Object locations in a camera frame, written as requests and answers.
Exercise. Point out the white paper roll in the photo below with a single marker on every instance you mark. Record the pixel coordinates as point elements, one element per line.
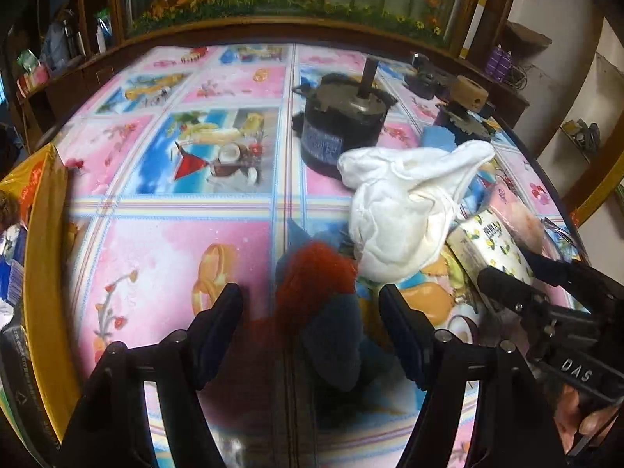
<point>477,5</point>

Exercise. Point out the lemon print tissue pack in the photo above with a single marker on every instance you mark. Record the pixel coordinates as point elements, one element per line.
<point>492,248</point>

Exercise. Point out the golden curved frame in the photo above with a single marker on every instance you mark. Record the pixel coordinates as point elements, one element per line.
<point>602,190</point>

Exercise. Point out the golden cardboard box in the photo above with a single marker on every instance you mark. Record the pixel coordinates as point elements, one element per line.
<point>48,253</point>

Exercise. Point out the black snack packet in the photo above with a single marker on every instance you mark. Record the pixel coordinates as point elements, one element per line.
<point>27,375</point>

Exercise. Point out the purple bottle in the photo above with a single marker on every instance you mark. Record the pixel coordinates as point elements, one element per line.
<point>507,66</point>
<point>495,63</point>

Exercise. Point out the green packet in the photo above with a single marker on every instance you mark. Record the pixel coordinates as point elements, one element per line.
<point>28,61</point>

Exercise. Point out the blue thermos jug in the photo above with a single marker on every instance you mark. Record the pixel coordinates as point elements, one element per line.
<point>58,48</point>

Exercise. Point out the black electric motor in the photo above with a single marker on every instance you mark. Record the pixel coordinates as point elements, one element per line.
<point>336,126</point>

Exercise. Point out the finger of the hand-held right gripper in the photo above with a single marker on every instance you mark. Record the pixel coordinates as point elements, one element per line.
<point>565,273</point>
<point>512,292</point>

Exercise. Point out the small black motor part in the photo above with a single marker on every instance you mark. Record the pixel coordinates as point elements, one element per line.
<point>429,83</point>

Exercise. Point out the printed tablecloth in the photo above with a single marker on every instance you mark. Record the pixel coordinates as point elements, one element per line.
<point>170,263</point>

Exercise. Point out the pink box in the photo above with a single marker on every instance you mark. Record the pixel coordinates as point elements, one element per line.
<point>34,80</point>

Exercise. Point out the pink tissue pack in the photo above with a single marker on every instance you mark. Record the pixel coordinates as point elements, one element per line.
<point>516,214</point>

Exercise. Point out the green spray bottle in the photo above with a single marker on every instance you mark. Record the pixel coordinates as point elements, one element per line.
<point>104,19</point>

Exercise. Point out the blue tissue pack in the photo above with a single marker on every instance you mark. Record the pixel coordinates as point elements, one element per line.
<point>12,263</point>

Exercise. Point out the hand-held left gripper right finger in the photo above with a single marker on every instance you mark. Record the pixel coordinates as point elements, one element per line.
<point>404,336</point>

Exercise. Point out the white bottle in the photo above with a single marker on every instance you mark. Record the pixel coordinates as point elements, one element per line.
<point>101,41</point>

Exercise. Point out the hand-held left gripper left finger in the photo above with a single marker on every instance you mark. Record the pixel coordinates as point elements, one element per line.
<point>219,331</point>

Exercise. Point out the white cloth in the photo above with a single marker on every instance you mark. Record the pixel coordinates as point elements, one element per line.
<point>404,204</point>

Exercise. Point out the orange and blue scrubber cloth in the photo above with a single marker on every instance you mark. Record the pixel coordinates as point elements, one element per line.
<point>317,273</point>

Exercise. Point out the person's right hand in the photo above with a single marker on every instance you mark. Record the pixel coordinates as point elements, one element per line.
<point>585,424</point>

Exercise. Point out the black motor with wooden pulley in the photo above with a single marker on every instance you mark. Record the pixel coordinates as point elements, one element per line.
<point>468,92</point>

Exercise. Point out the orange plastic bag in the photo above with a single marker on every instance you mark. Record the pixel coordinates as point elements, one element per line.
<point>24,178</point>

